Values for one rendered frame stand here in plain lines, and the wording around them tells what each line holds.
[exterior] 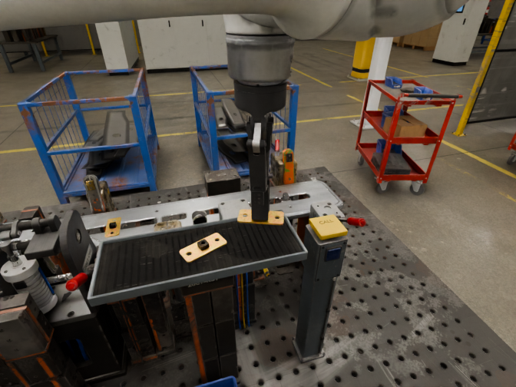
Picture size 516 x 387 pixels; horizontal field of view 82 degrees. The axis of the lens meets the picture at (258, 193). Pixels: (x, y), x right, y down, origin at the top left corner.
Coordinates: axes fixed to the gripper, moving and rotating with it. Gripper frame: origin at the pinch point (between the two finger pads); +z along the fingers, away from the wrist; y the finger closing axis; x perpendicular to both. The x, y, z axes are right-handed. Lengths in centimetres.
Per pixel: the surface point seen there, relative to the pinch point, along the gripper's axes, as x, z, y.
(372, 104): -119, 94, 393
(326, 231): -13.0, 9.5, 3.7
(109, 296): 22.1, 9.1, -16.1
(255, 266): 0.2, 9.6, -7.1
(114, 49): 422, 64, 696
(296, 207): -7.8, 25.5, 33.9
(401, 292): -46, 56, 30
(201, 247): 10.4, 8.3, -4.7
